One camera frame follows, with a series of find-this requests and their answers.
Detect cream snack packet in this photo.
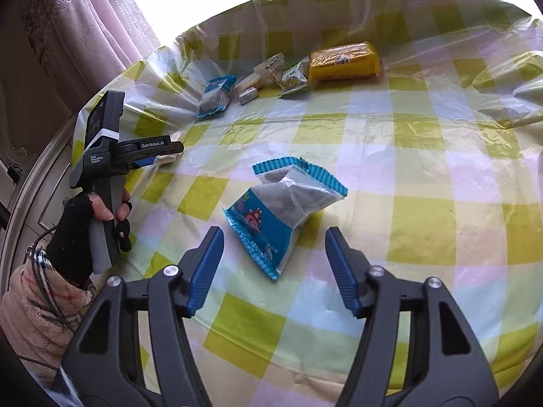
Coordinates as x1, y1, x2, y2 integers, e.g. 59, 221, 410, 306
235, 73, 264, 94

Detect person's left hand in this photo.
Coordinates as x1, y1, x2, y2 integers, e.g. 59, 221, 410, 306
44, 189, 133, 285

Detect black cable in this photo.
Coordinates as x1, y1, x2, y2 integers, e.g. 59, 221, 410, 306
27, 225, 86, 331

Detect white green snack packet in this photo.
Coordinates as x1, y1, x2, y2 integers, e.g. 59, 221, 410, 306
278, 56, 312, 99

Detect sheer lace curtain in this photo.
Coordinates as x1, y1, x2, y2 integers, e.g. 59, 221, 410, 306
106, 0, 170, 64

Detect person's left forearm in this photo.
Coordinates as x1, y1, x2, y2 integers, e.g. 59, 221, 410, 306
0, 248, 98, 374

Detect green checked plastic tablecloth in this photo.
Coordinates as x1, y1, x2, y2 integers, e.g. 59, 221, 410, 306
70, 0, 543, 407

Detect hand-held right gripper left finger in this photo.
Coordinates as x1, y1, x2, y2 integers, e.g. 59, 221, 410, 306
59, 227, 225, 407

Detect white black-print snack packet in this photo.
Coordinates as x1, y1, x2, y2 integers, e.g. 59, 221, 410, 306
253, 53, 286, 83

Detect large yellow snack packet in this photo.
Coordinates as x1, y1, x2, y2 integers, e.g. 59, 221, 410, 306
307, 41, 382, 83

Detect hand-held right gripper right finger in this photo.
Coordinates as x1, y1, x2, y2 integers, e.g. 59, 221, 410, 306
324, 227, 501, 407

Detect blue snack packet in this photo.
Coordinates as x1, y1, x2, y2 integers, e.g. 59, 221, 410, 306
195, 74, 237, 118
223, 157, 349, 281

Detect pink embroidered curtain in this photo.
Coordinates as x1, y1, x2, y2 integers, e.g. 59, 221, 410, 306
17, 0, 141, 115

